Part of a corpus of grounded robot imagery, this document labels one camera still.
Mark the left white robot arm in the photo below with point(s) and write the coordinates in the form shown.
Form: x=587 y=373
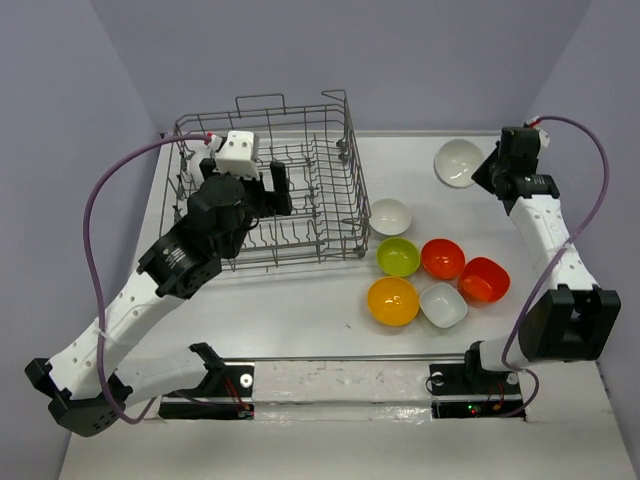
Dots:
x=90 y=385

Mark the yellow plastic bowl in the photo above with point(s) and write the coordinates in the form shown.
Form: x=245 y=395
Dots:
x=393 y=301

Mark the grey wire dish rack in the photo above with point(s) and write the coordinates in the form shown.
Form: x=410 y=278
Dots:
x=317 y=145

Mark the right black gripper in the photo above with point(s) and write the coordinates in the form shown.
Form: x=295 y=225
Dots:
x=479 y=176

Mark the white round bowl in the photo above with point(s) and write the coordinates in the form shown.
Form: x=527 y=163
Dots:
x=390 y=217
x=186 y=156
x=456 y=162

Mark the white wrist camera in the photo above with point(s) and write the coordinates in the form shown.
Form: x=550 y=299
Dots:
x=235 y=153
x=544 y=138

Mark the orange round plastic bowl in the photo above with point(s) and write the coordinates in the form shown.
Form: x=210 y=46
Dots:
x=442 y=258

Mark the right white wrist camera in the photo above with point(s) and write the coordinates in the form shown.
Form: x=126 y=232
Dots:
x=544 y=138

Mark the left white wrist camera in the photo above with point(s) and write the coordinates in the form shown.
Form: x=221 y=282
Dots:
x=235 y=153

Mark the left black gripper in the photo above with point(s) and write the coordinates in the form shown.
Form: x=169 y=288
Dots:
x=271 y=203

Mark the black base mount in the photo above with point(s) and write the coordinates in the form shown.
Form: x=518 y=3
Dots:
x=456 y=394
x=228 y=399

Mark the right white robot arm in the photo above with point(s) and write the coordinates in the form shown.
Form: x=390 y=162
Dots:
x=568 y=317

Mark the white square bowl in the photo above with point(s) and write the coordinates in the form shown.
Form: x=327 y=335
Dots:
x=443 y=305

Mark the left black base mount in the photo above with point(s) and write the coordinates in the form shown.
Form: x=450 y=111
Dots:
x=228 y=399

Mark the orange square plastic bowl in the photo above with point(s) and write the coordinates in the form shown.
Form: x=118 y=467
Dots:
x=483 y=281

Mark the green plastic bowl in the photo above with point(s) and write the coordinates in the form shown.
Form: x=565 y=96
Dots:
x=397 y=256

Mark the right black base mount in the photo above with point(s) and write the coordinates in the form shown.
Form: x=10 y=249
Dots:
x=456 y=394

